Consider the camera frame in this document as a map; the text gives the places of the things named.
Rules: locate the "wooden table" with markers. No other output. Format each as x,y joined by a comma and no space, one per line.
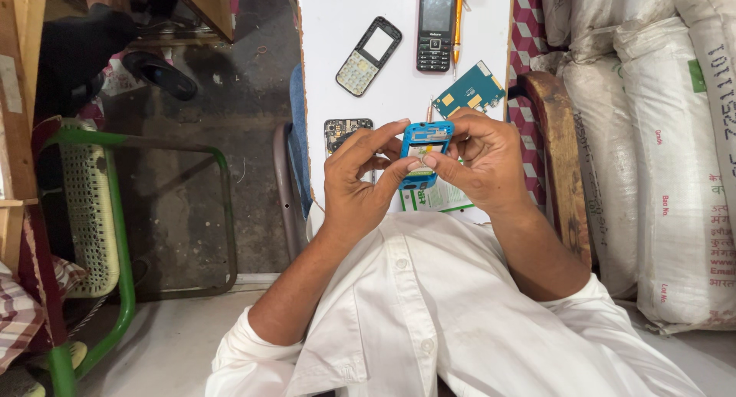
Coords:
207,9

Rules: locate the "person's right hand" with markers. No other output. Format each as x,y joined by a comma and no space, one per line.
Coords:
494,167

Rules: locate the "black keypad phone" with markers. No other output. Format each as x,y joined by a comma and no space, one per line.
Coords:
436,26

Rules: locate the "wooden shelf unit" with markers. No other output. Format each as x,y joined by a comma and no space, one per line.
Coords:
17,98

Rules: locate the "green phone circuit board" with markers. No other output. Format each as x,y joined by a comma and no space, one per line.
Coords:
468,89

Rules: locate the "green metal woven chair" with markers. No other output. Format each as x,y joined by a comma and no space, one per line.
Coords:
92,213

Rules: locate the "white sack with black numbers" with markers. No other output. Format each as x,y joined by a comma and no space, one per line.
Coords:
716,69

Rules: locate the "blue phone housing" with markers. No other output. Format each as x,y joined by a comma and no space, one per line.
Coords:
426,137

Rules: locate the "white and green paper leaflet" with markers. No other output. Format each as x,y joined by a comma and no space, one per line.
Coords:
437,198

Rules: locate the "checked cloth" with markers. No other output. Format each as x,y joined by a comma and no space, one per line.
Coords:
23,311

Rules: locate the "white woven sack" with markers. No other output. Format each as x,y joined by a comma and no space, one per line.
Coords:
598,167
621,12

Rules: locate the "black sandal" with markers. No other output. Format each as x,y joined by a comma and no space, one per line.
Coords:
161,74

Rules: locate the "black phone frame with keypad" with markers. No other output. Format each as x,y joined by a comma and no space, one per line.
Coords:
359,72

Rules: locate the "small copper tipped tool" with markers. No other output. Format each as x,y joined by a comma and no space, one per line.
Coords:
429,111

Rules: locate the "black phone mainboard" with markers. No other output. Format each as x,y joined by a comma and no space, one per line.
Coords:
345,131

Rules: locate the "person's white shirt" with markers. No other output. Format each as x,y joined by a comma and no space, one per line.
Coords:
437,316

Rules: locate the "large white printed sack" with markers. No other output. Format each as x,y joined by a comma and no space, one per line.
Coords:
678,184

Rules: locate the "person's left hand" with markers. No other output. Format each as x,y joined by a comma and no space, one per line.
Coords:
351,184

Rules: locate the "red white patterned cloth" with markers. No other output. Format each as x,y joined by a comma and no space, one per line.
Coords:
526,35

